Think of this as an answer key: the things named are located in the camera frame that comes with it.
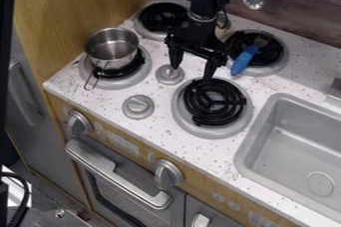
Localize silver pot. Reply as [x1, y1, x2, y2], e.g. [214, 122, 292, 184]
[82, 27, 142, 92]

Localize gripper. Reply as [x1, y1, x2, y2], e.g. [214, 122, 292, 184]
[162, 13, 229, 83]

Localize toy sink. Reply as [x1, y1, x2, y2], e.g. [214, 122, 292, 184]
[232, 92, 341, 224]

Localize blue brush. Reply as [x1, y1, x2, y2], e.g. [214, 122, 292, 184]
[228, 31, 275, 77]

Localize toy stove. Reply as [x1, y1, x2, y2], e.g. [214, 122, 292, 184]
[77, 1, 291, 140]

